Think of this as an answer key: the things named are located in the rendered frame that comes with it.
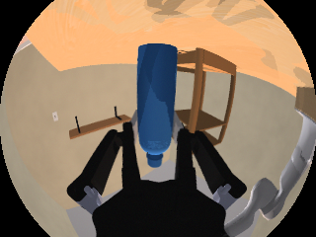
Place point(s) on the blue bottle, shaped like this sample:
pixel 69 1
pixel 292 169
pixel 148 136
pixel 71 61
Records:
pixel 156 93

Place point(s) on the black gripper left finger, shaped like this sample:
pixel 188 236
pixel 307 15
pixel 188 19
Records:
pixel 87 189

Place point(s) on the brown wooden shelving unit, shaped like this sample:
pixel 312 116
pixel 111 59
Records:
pixel 197 60

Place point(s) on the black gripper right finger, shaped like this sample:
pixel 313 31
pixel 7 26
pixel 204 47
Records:
pixel 215 171

